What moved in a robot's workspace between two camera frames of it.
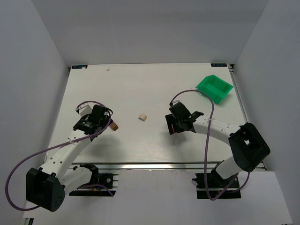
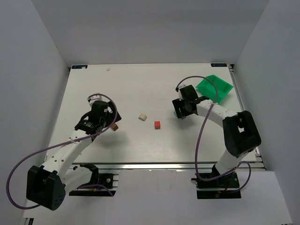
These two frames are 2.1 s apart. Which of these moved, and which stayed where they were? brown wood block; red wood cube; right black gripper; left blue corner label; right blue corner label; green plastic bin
Moved: red wood cube; right black gripper
Stayed: right blue corner label; green plastic bin; left blue corner label; brown wood block
